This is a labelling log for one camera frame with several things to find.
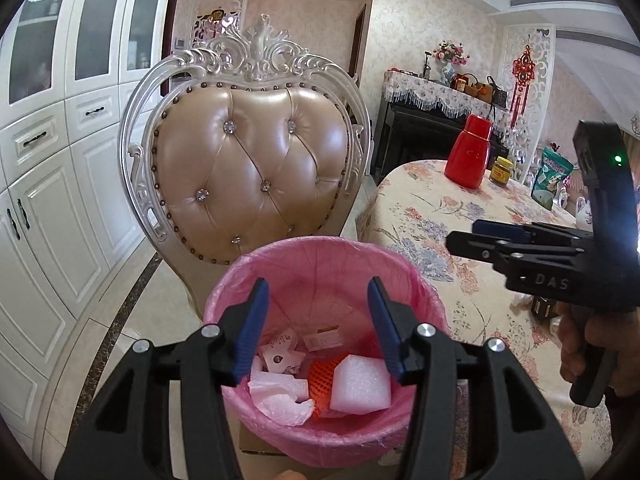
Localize pink lined waste bin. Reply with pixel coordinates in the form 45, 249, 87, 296
202, 238, 451, 468

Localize white glass door cabinet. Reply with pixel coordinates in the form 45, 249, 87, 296
0, 0, 178, 441

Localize large white foam block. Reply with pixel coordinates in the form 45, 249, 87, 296
327, 353, 393, 415

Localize flower vase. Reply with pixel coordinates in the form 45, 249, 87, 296
432, 40, 467, 86

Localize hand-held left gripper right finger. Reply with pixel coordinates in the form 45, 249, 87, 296
367, 276, 586, 480

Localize yellow lid glass jar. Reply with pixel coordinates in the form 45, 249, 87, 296
489, 156, 514, 185

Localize white porcelain teapot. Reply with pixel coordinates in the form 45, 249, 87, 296
572, 197, 596, 231

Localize red knot wall ornament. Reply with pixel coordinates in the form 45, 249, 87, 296
510, 45, 533, 126

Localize orange foam fruit net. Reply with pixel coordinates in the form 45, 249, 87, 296
306, 355, 351, 411

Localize white carved screen panel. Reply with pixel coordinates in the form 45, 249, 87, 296
500, 25, 556, 181
192, 0, 251, 43

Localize white paper scraps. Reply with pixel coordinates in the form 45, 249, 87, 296
248, 377, 316, 427

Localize green snack bag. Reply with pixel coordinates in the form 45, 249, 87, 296
530, 146, 576, 211

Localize red thermos flask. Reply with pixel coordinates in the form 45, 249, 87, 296
444, 114, 493, 190

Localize white paper scrap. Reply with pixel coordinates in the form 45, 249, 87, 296
257, 327, 306, 376

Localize small black carton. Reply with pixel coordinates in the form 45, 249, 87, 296
532, 296, 563, 321

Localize person's right hand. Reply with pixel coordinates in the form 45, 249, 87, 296
557, 305, 640, 396

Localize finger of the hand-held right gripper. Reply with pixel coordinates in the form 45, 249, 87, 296
446, 231, 591, 273
472, 219, 593, 243

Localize beige tufted ornate chair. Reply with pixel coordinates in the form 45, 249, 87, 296
119, 12, 373, 321

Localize dark handbag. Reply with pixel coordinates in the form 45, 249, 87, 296
487, 76, 508, 108

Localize black piano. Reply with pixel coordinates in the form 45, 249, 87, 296
375, 95, 508, 181

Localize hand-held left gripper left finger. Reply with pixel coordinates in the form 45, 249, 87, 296
54, 277, 271, 480

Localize floral lace piano cover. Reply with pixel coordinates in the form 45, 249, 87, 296
381, 70, 508, 121

